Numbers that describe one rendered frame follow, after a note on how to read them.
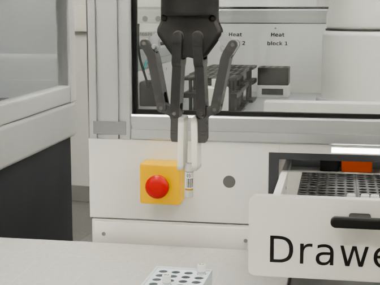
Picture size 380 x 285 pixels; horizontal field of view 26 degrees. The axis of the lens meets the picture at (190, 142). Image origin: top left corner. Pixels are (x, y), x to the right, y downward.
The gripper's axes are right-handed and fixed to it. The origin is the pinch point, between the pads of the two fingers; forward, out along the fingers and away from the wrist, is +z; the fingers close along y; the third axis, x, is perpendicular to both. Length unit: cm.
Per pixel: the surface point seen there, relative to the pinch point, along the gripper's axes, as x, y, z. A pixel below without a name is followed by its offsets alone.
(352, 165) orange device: 71, 20, 16
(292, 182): 36.6, 10.5, 12.6
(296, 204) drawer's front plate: 1.4, 14.2, 7.9
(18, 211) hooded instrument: 85, -62, 34
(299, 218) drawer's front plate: 1.4, 14.7, 9.8
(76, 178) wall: 370, -151, 88
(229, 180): 34.6, -0.2, 12.3
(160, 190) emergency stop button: 26.9, -10.7, 12.9
